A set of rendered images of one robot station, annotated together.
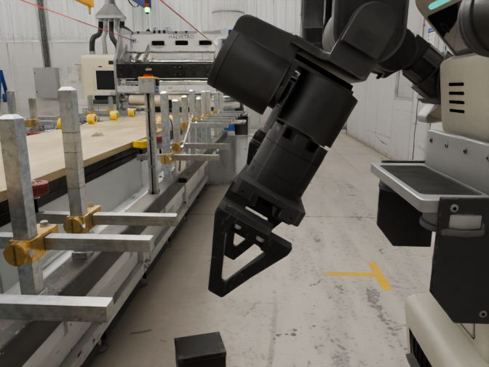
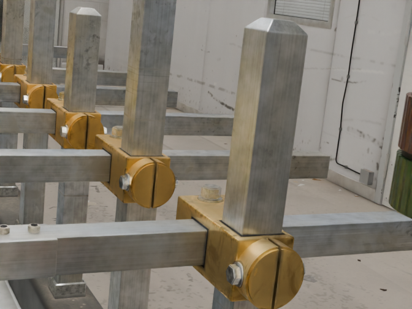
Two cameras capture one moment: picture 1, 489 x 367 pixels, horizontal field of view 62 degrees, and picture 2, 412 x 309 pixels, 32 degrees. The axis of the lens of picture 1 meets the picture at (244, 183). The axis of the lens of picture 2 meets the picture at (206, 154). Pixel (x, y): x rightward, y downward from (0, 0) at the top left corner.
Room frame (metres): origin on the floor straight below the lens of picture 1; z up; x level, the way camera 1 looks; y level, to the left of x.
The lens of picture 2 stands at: (2.13, 0.68, 1.14)
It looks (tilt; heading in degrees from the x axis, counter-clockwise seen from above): 12 degrees down; 330
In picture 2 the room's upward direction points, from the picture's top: 6 degrees clockwise
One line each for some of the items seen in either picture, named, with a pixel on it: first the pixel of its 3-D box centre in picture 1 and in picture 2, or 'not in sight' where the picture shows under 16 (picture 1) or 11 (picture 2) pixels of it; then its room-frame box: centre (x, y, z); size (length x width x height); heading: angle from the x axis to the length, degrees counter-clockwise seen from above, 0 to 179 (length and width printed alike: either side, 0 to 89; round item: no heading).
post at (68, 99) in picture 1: (75, 177); not in sight; (1.09, 0.46, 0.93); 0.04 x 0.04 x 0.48; 87
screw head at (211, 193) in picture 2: not in sight; (211, 192); (2.66, 0.37, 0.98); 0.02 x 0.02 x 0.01
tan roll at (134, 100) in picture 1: (180, 100); not in sight; (4.97, 0.78, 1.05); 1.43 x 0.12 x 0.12; 87
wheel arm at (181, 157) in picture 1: (177, 157); not in sight; (2.12, 0.35, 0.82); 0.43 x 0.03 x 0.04; 87
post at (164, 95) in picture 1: (166, 139); not in sight; (2.09, 0.40, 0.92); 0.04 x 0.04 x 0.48; 87
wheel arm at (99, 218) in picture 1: (102, 218); not in sight; (1.12, 0.41, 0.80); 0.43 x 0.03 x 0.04; 87
